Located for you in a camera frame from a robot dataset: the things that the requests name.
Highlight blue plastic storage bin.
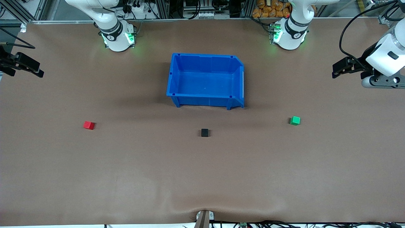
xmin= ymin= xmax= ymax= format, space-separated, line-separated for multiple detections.
xmin=166 ymin=53 xmax=245 ymax=110

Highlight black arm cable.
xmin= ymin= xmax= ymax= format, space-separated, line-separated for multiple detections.
xmin=339 ymin=0 xmax=400 ymax=62
xmin=0 ymin=27 xmax=35 ymax=49

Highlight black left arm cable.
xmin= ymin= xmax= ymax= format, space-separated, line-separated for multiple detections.
xmin=339 ymin=0 xmax=400 ymax=62

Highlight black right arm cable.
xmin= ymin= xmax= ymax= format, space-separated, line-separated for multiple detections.
xmin=0 ymin=27 xmax=35 ymax=49

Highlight orange snack bags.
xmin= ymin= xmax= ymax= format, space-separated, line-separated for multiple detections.
xmin=252 ymin=0 xmax=292 ymax=18

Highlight metal table edge bracket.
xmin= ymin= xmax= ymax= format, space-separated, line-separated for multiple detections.
xmin=196 ymin=210 xmax=215 ymax=228

